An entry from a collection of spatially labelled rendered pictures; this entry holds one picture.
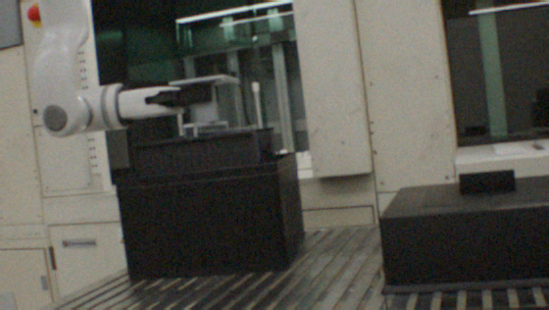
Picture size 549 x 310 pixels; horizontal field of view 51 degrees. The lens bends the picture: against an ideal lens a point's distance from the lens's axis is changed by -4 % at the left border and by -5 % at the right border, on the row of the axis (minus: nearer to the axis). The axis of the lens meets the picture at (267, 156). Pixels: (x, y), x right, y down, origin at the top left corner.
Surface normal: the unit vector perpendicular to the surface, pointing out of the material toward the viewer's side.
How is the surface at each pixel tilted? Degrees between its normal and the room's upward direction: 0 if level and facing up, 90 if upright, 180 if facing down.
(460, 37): 90
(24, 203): 90
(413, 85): 90
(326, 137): 90
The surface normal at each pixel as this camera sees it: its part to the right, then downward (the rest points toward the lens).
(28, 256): -0.32, 0.09
